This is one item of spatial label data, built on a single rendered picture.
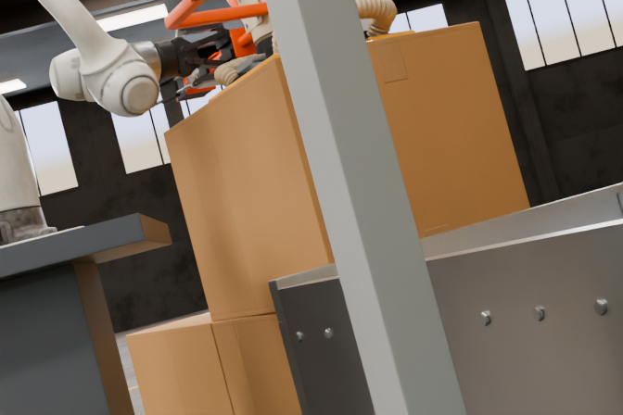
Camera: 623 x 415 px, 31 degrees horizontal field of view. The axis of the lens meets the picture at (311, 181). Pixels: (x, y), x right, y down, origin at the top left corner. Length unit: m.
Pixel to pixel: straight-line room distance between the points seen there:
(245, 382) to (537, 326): 1.16
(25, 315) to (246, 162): 0.48
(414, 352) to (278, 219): 0.90
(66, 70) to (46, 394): 0.71
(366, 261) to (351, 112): 0.13
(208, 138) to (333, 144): 1.11
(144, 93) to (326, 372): 0.73
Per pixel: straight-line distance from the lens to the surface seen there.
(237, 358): 2.20
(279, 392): 2.07
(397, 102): 1.85
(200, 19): 2.00
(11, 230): 1.78
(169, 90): 2.64
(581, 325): 1.06
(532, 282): 1.10
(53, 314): 1.72
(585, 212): 1.90
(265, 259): 1.96
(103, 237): 1.58
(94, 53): 2.06
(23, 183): 1.82
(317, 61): 0.99
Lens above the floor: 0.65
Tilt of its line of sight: 3 degrees up
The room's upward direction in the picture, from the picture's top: 15 degrees counter-clockwise
